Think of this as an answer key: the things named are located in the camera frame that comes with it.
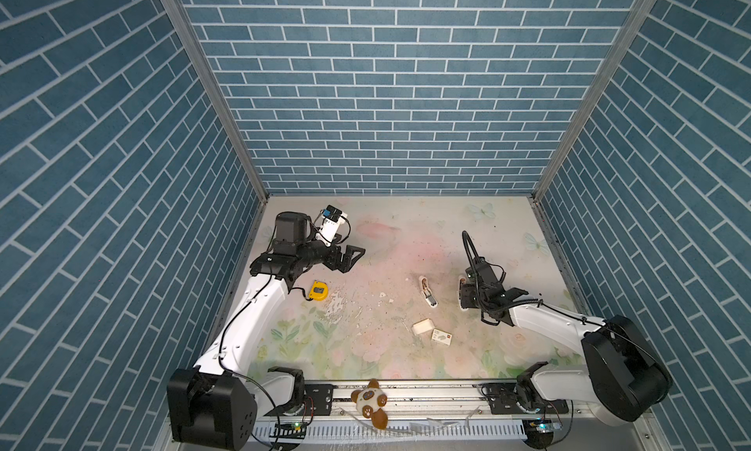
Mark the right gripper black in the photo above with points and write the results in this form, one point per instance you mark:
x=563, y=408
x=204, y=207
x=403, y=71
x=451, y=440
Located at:
x=463, y=296

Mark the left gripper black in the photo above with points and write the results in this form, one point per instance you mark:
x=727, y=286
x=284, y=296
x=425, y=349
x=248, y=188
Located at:
x=343, y=264

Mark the white staple box sleeve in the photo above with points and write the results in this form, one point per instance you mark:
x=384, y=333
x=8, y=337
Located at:
x=442, y=337

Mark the cardboard staple tray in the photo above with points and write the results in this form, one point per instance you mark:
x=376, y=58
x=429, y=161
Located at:
x=423, y=327

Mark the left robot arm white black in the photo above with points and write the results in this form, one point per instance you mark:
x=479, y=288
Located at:
x=215, y=403

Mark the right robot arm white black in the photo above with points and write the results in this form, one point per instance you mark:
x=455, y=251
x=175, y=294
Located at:
x=621, y=375

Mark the yellow tape measure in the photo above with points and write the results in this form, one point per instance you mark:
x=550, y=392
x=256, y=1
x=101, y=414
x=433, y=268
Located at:
x=319, y=291

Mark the brown white plush toy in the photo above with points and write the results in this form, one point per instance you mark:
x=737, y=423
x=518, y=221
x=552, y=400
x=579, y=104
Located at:
x=370, y=403

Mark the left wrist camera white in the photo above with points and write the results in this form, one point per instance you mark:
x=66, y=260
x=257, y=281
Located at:
x=332, y=226

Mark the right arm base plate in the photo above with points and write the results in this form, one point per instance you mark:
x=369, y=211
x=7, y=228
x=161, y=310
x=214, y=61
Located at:
x=509, y=398

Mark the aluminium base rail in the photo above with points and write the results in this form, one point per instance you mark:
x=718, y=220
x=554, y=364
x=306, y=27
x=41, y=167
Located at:
x=452, y=415

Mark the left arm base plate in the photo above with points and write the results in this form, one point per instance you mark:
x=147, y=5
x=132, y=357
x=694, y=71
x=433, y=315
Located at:
x=315, y=400

